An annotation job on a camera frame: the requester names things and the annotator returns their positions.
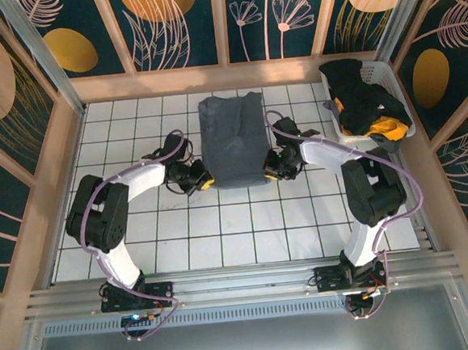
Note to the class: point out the gray t-shirt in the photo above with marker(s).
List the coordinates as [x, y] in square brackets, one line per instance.
[234, 150]

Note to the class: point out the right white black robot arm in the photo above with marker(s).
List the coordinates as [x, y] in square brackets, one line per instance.
[373, 188]

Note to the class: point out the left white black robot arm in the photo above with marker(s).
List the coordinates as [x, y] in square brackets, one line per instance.
[141, 180]

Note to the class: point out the dark gray garment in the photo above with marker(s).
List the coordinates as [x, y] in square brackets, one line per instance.
[390, 145]

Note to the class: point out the yellow t-shirt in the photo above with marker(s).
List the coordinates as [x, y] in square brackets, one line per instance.
[393, 132]

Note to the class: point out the white plastic laundry basket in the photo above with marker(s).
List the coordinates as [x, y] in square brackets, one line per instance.
[373, 72]

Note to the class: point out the grey metal sheet panel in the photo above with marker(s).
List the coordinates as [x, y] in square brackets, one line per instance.
[247, 344]

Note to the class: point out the aluminium rail frame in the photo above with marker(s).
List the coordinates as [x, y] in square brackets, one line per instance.
[242, 281]

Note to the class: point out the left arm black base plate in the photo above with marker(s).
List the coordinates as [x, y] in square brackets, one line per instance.
[160, 292]

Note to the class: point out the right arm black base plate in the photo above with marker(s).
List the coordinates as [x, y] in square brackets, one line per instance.
[327, 279]

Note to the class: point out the aluminium corner post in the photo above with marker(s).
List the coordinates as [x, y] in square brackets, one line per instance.
[403, 11]
[42, 56]

